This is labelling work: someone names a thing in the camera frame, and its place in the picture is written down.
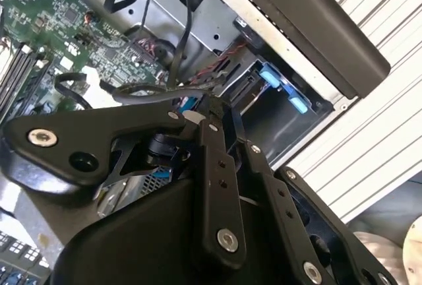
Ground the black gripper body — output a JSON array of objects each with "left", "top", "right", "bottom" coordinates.
[{"left": 49, "top": 177, "right": 299, "bottom": 285}]

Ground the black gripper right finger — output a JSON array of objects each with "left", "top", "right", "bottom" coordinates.
[{"left": 224, "top": 100, "right": 402, "bottom": 285}]

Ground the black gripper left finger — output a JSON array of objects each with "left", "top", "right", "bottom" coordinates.
[{"left": 0, "top": 95, "right": 249, "bottom": 271}]

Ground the black disk wire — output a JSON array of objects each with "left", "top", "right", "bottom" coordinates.
[{"left": 111, "top": 83, "right": 225, "bottom": 114}]

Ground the hard disk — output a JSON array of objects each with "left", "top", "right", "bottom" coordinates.
[{"left": 258, "top": 62, "right": 291, "bottom": 92}]

